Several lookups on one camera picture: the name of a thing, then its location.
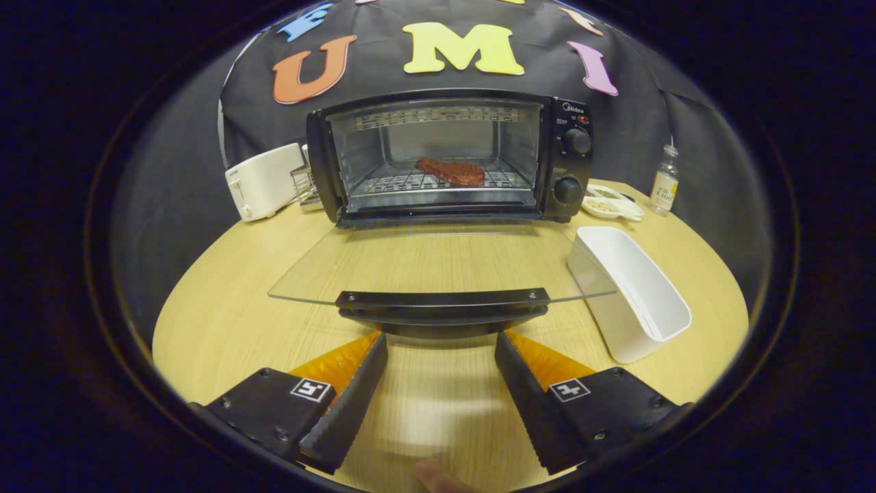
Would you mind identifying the white toaster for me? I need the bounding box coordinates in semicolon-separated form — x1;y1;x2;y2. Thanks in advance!
225;142;307;223

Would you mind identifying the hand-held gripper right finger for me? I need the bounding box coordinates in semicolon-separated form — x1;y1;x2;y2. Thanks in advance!
494;330;693;476

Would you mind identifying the white plastic tray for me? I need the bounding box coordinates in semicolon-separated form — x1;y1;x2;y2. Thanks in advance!
567;226;692;364

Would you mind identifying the metal wire rack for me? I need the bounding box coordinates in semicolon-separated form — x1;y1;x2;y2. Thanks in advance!
291;163;322;206

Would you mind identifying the white divided plate with beans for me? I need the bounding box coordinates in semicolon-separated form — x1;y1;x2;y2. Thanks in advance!
582;184;645;222

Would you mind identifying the black toaster oven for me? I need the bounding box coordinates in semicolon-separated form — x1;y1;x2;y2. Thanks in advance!
267;88;617;340

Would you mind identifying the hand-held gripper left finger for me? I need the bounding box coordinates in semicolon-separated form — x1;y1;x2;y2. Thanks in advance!
188;331;389;475

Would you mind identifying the brown meat piece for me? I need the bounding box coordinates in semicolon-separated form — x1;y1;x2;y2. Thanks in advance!
415;157;486;187

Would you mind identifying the clear glass bottle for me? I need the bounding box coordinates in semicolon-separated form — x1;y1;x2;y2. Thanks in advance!
650;144;680;216

